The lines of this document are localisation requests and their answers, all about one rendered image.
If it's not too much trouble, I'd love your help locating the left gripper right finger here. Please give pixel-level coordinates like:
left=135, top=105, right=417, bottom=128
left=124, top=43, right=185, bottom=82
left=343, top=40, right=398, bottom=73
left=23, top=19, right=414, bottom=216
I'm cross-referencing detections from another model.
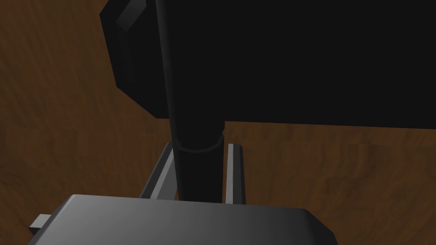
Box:
left=223, top=143, right=247, bottom=205

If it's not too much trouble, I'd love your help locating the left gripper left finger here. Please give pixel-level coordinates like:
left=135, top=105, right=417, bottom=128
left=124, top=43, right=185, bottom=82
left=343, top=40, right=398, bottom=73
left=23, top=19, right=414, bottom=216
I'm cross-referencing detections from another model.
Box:
left=139, top=141, right=179, bottom=200

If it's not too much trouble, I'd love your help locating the black bar handle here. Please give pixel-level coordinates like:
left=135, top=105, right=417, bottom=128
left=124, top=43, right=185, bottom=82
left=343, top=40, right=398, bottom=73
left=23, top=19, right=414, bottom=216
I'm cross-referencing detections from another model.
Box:
left=155, top=0, right=226, bottom=204

